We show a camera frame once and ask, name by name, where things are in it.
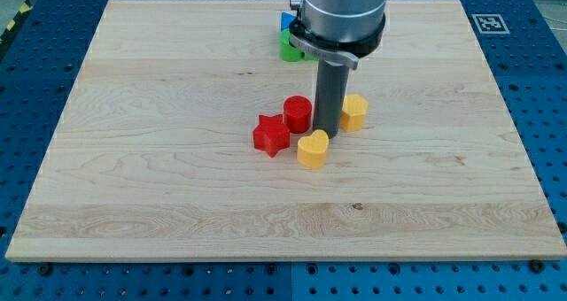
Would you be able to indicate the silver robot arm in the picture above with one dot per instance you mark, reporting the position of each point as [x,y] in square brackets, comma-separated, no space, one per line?
[340,32]

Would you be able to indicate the red star block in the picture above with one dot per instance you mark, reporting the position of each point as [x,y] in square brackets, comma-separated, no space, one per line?
[271,135]

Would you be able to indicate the yellow heart block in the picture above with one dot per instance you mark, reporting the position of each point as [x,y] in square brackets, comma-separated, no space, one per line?
[312,149]

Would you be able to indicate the red cylinder block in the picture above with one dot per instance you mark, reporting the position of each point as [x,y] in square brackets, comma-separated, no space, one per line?
[297,114]

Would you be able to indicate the yellow hexagon block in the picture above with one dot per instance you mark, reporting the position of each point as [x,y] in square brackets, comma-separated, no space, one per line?
[353,113]

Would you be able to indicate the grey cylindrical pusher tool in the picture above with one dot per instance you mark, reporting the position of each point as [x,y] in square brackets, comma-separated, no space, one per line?
[329,96]

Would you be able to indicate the green block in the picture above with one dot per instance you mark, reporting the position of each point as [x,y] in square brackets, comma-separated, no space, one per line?
[288,53]

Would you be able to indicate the blue block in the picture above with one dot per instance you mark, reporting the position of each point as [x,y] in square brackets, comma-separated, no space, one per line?
[286,19]

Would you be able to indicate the wooden board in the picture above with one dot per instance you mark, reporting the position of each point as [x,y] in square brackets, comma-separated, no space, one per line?
[153,160]

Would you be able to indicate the white fiducial marker tag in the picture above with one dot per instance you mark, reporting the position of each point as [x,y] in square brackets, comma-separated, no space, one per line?
[490,24]

